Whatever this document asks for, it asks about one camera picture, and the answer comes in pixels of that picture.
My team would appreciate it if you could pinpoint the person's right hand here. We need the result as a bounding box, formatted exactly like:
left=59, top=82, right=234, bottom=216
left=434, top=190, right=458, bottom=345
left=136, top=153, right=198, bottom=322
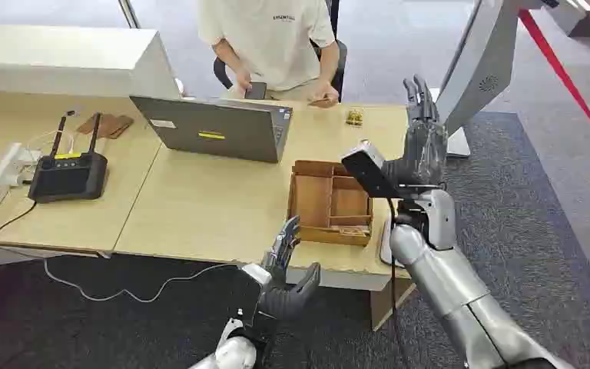
left=234, top=67, right=254, bottom=94

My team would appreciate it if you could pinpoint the robot left hand grey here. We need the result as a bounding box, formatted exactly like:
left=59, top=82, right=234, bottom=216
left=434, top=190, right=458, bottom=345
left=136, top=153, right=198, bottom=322
left=257, top=215, right=322, bottom=322

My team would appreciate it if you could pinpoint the robot right hand grey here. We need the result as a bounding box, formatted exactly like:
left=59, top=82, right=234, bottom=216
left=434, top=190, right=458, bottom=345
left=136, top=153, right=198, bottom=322
left=381, top=75, right=449, bottom=188

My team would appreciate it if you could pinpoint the person's left hand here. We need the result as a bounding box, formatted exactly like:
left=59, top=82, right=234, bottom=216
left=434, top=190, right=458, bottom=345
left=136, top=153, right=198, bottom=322
left=311, top=81, right=341, bottom=105

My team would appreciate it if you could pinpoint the dark phone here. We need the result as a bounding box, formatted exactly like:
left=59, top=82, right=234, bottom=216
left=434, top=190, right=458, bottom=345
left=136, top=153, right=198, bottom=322
left=244, top=81, right=269, bottom=101

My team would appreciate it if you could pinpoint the white monitor base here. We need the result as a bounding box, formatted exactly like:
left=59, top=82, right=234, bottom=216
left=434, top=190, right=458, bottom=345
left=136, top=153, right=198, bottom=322
left=427, top=87, right=472, bottom=159

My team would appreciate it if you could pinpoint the person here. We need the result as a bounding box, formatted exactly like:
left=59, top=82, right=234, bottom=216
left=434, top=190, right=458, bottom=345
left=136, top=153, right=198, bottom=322
left=197, top=0, right=342, bottom=108

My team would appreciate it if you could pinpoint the grey laptop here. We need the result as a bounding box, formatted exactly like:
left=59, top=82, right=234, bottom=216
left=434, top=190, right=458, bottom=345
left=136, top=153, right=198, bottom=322
left=130, top=95, right=294, bottom=165

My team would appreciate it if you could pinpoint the wooden card box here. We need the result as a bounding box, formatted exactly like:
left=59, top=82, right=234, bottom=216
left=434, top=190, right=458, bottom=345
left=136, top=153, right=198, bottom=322
left=287, top=159, right=374, bottom=248

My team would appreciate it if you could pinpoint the white monitor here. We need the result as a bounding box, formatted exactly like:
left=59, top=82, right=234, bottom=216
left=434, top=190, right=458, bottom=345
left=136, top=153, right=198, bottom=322
left=435, top=0, right=561, bottom=138

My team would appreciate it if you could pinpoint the wooden desk leg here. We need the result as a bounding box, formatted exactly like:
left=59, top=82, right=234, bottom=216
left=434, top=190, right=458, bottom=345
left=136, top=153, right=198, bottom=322
left=370, top=278, right=417, bottom=333

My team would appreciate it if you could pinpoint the grey metal pole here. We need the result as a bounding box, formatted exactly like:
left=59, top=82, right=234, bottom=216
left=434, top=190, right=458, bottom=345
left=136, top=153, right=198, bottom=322
left=118, top=0, right=142, bottom=29

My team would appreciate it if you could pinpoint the brown leather pouch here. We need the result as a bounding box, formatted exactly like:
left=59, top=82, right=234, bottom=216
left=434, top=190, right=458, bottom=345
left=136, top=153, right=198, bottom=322
left=76, top=113, right=134, bottom=140

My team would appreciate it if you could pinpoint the red barrier tape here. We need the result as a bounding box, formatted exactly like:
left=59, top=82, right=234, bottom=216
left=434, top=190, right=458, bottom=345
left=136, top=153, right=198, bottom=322
left=518, top=8, right=590, bottom=160

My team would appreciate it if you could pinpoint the white partition box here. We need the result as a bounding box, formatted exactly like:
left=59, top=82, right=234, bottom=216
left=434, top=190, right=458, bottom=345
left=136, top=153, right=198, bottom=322
left=0, top=23, right=182, bottom=100

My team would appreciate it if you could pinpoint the black controller with antennas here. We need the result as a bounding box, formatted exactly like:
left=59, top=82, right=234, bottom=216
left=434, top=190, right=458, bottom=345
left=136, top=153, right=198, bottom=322
left=28, top=112, right=108, bottom=204

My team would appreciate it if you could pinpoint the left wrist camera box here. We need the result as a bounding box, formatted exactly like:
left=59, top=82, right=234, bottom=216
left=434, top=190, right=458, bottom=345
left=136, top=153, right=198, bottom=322
left=241, top=263, right=272, bottom=287

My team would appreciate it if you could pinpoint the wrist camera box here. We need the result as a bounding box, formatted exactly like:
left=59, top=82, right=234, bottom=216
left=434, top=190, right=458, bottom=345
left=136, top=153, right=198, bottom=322
left=241, top=263, right=272, bottom=287
left=341, top=141, right=404, bottom=200

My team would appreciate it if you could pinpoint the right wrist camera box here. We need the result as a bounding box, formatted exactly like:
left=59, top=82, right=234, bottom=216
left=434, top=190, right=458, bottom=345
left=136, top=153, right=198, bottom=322
left=341, top=141, right=404, bottom=200

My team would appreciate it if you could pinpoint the white cable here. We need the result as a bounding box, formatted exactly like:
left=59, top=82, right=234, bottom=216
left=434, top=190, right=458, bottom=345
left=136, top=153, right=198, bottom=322
left=42, top=257, right=240, bottom=304

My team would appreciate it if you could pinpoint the black cable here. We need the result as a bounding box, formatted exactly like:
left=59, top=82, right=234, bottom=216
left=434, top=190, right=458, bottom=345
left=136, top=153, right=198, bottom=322
left=0, top=200, right=38, bottom=266

